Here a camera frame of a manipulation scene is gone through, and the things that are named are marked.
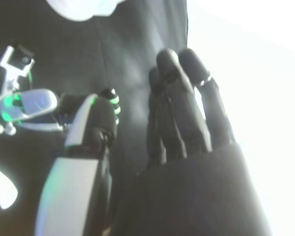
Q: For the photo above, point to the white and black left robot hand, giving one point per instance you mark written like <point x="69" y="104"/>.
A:
<point x="186" y="191"/>

